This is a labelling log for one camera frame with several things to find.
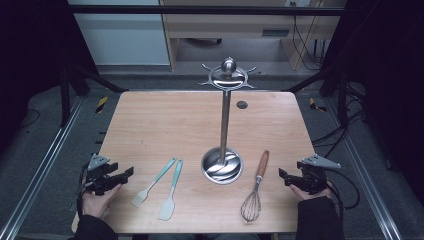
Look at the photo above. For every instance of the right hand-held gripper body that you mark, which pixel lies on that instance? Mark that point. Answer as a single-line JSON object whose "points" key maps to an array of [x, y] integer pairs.
{"points": [[313, 178]]}

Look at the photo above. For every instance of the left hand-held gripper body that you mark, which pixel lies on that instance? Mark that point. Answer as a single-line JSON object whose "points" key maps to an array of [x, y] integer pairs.
{"points": [[100, 180]]}

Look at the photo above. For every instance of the teal and white spatula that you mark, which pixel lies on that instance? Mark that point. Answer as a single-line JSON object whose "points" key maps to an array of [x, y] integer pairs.
{"points": [[166, 208]]}

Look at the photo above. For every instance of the steel utensil stand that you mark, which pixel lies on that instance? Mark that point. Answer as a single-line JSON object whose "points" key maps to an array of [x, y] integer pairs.
{"points": [[225, 116]]}

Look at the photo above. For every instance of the person's right hand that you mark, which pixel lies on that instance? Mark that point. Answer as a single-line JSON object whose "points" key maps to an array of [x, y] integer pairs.
{"points": [[311, 196]]}

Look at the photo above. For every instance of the person's left hand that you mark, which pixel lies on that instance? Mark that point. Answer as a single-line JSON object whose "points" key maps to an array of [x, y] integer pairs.
{"points": [[98, 205]]}

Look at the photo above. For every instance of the teal basting brush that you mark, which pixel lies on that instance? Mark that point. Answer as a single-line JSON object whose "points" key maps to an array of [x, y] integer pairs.
{"points": [[156, 178]]}

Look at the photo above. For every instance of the yellow black striped tape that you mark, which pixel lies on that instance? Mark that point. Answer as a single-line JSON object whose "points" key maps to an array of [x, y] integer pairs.
{"points": [[315, 106], [101, 104]]}

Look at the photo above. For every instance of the round table grommet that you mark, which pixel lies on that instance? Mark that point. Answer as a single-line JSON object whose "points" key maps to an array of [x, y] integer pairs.
{"points": [[242, 104]]}

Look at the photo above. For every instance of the black metal stand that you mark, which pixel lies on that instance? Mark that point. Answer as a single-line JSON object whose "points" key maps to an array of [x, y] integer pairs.
{"points": [[341, 100], [65, 100]]}

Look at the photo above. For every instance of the white cabinet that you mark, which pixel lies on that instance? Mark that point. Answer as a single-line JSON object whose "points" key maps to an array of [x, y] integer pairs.
{"points": [[123, 40]]}

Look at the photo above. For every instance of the black curtain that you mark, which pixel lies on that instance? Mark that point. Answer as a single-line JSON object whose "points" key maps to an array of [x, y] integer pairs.
{"points": [[393, 66], [33, 50]]}

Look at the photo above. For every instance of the light wooden office desk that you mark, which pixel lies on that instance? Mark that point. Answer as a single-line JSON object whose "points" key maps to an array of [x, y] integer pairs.
{"points": [[233, 25]]}

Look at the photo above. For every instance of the aluminium floor rail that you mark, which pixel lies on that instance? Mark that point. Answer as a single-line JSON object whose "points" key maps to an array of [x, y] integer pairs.
{"points": [[40, 166], [366, 180]]}

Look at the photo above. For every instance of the black horizontal frame bar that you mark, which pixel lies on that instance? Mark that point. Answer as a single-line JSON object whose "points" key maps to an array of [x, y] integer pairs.
{"points": [[200, 10]]}

